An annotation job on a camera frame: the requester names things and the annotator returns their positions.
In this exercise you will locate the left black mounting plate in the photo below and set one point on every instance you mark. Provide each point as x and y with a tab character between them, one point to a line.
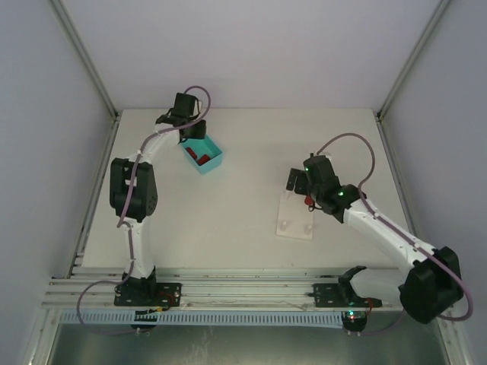
151	295

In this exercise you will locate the white slotted cable duct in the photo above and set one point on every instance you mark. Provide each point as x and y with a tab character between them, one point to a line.
209	318

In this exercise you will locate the black mounting plate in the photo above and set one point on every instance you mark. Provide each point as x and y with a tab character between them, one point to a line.
151	295
327	295

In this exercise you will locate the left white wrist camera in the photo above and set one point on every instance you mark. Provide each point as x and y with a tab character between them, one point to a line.
198	107

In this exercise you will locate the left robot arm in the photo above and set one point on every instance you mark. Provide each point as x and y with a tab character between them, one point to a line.
134	198

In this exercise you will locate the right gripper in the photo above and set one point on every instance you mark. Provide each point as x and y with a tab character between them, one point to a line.
300	182

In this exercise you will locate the aluminium rail frame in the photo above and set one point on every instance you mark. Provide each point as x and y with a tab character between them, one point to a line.
215	233

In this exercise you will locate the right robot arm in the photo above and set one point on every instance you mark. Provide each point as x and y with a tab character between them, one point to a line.
426	280

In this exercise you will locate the long red spring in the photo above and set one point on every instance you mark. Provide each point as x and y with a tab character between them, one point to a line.
203	159

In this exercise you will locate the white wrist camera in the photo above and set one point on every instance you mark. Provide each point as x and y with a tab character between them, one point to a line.
326	155
198	107

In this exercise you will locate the aluminium corner post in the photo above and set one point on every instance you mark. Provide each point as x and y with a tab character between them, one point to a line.
68	26
413	56

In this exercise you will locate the teal plastic bin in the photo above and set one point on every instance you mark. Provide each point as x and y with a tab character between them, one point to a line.
201	147

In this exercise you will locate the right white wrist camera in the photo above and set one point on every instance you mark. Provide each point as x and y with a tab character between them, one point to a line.
326	155

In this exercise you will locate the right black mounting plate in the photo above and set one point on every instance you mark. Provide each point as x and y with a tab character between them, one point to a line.
327	295

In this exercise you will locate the right aluminium corner post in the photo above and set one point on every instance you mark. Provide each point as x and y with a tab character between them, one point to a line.
413	56

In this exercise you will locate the large red spring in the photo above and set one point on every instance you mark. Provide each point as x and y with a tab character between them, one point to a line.
308	200

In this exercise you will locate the left aluminium corner post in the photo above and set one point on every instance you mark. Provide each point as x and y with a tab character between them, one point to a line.
68	26

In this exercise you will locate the short red spring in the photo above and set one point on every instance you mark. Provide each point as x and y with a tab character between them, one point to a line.
191	153

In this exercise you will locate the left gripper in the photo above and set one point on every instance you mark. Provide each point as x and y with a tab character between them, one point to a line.
195	130

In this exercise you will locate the white peg base plate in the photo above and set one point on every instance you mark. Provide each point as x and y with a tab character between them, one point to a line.
294	220

